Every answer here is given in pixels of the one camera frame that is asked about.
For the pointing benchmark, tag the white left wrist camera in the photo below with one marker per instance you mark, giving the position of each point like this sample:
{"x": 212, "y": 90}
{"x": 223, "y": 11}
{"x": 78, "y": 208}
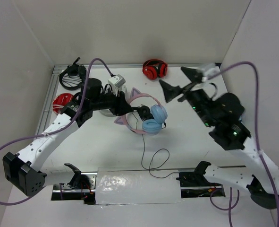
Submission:
{"x": 117, "y": 84}

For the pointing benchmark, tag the small black headphones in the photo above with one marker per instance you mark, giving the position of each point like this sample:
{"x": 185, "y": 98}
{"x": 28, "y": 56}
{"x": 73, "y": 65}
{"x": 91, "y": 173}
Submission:
{"x": 144, "y": 113}

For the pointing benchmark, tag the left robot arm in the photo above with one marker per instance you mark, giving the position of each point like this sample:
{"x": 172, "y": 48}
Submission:
{"x": 23, "y": 169}

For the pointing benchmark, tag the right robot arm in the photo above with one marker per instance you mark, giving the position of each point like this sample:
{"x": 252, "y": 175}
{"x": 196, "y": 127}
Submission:
{"x": 223, "y": 115}

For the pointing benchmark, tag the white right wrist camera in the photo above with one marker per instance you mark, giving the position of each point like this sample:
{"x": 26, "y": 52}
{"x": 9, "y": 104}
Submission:
{"x": 208, "y": 70}

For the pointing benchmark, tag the grey white headphones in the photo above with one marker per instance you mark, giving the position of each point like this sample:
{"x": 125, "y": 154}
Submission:
{"x": 111, "y": 111}

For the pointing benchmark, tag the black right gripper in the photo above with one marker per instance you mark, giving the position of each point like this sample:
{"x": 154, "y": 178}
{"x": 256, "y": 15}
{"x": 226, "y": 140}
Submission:
{"x": 170, "y": 91}

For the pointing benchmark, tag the red black headphones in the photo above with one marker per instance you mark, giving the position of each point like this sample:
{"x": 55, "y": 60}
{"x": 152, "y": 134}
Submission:
{"x": 154, "y": 68}

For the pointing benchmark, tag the aluminium frame rail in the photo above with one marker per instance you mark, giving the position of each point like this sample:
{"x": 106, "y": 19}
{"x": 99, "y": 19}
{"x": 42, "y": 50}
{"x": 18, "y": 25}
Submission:
{"x": 102, "y": 144}

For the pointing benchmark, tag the glossy white tape sheet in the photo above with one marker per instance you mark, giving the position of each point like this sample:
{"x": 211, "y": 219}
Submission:
{"x": 137, "y": 187}

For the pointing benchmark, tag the pink blue cat-ear headphones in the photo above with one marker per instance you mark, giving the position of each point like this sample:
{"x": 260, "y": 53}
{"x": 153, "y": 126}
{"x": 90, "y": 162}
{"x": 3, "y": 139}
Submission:
{"x": 157, "y": 110}

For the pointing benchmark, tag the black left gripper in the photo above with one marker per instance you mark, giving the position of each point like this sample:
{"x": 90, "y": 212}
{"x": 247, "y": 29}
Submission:
{"x": 120, "y": 107}

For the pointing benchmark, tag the red white headphones left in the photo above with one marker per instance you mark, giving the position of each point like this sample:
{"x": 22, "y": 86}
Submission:
{"x": 60, "y": 101}

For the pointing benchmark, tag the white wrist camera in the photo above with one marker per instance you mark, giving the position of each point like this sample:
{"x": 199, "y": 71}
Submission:
{"x": 208, "y": 70}
{"x": 117, "y": 84}

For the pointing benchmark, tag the black wired headphones far left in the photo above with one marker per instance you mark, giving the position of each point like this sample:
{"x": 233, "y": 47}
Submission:
{"x": 73, "y": 76}

